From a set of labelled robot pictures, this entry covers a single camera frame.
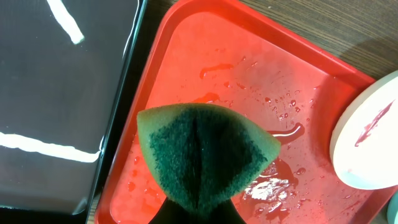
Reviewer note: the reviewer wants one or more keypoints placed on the white plate with stain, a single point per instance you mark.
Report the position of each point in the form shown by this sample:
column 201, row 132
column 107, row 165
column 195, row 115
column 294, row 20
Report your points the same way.
column 363, row 146

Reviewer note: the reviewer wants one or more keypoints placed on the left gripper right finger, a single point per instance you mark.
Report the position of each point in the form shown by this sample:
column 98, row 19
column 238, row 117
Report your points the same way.
column 224, row 213

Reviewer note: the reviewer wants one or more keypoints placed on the black rectangular tray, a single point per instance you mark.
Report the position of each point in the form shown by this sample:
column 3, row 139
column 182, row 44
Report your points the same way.
column 64, row 65

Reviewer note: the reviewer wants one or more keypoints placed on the red plastic tray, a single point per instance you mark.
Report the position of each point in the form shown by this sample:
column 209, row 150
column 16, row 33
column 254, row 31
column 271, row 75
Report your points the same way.
column 225, row 53

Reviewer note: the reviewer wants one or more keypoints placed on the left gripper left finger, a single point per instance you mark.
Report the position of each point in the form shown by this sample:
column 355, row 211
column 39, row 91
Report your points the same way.
column 172, row 213

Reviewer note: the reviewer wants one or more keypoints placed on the light blue plate front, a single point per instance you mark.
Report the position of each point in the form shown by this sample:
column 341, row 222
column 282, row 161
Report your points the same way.
column 392, row 210

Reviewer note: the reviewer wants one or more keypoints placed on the green yellow sponge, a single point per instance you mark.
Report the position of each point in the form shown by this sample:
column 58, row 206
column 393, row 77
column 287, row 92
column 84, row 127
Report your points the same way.
column 201, row 154

